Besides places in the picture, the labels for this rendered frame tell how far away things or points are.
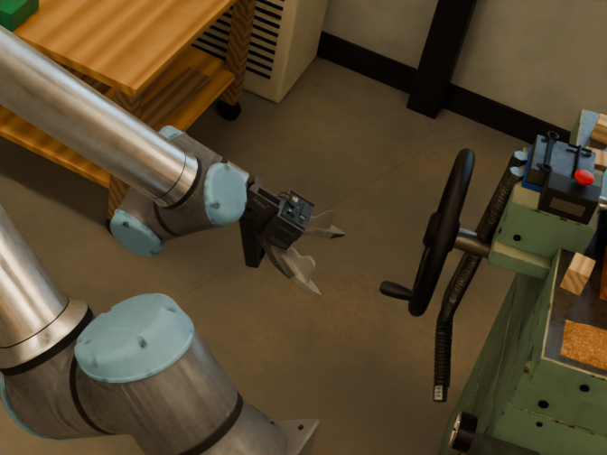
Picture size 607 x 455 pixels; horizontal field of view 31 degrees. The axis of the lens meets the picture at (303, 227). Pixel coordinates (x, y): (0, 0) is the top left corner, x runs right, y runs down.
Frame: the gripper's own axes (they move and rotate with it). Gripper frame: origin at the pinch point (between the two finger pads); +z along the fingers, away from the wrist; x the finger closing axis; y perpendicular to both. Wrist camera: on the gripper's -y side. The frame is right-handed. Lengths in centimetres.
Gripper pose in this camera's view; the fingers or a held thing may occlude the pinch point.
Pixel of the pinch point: (331, 267)
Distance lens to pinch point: 188.4
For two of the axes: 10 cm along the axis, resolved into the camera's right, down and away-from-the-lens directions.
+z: 8.4, 5.2, 1.7
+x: 2.7, -6.7, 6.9
